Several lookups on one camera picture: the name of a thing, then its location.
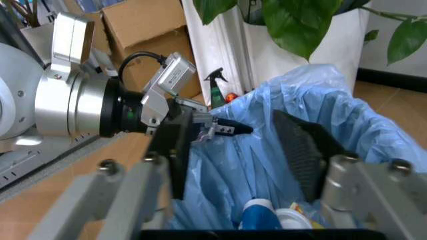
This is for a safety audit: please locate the tall white planter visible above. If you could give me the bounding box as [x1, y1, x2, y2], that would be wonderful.
[180, 0, 372, 101]

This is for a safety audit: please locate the grey aluminium frame rail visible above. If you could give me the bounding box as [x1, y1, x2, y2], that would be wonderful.
[0, 131, 130, 201]

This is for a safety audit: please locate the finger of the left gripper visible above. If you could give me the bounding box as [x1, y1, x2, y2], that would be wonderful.
[192, 111, 255, 141]
[174, 97, 211, 115]

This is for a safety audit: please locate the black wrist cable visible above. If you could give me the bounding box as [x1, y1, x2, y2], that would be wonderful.
[117, 51, 168, 87]

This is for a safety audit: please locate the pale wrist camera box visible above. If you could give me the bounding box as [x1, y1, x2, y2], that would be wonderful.
[142, 51, 198, 97]

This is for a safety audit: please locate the brown cardboard box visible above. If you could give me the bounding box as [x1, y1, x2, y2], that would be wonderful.
[98, 0, 205, 103]

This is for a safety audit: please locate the blue and white plastic bottle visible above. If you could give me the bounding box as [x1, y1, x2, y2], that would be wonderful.
[237, 198, 284, 231]

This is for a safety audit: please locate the green spray bottle black trigger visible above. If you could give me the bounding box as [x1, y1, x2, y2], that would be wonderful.
[202, 67, 232, 111]

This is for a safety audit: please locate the blue plastic trash bag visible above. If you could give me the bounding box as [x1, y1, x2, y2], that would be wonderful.
[166, 63, 427, 231]

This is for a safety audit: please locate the green leafy pothos plant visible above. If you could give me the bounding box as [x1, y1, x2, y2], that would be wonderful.
[192, 0, 427, 67]

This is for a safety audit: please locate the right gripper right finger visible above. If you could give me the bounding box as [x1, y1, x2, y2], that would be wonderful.
[272, 109, 427, 240]

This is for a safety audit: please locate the small red round object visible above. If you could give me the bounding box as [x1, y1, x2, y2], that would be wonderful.
[224, 92, 240, 105]

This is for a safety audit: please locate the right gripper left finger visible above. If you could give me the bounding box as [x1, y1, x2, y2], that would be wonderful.
[29, 126, 194, 240]

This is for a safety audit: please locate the yellow snack wrapper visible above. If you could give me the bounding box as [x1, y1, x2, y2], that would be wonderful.
[288, 201, 327, 230]

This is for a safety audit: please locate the white plastic cup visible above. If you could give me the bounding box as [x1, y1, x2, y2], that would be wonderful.
[274, 208, 315, 230]

